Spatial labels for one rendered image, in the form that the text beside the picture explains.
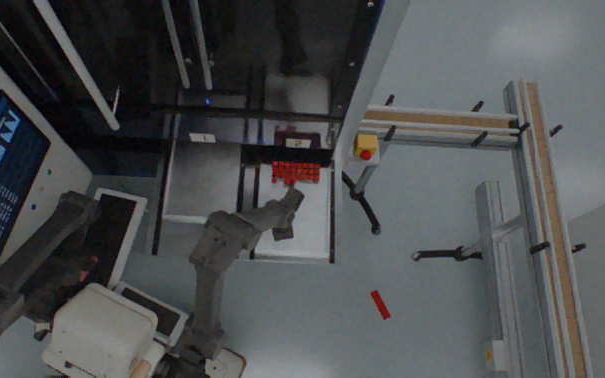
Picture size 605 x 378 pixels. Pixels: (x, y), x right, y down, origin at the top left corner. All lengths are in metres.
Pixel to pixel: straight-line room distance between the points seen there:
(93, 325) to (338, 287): 1.63
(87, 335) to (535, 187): 1.60
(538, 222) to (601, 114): 1.83
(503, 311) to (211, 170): 1.36
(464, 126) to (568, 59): 1.95
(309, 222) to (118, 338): 0.83
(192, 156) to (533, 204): 1.30
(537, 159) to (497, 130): 0.18
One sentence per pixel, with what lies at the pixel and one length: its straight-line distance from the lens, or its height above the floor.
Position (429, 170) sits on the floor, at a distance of 2.93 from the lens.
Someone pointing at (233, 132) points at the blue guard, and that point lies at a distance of 1.64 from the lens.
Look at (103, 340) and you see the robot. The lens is 1.20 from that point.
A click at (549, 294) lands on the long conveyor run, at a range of 1.90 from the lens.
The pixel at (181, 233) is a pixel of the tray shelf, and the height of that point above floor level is 0.88.
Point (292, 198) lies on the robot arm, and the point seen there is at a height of 1.20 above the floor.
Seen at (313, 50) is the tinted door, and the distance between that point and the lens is 1.25.
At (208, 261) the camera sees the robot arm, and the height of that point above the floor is 1.58.
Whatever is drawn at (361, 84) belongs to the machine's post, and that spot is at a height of 1.41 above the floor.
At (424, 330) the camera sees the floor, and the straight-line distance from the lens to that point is 2.67.
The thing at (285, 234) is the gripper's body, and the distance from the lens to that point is 1.51.
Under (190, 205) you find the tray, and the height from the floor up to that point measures 0.88.
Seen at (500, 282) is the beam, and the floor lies 0.55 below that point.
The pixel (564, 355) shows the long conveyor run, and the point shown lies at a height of 0.93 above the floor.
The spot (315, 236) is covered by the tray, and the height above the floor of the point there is 0.88.
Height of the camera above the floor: 2.53
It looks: 69 degrees down
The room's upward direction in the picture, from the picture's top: 10 degrees clockwise
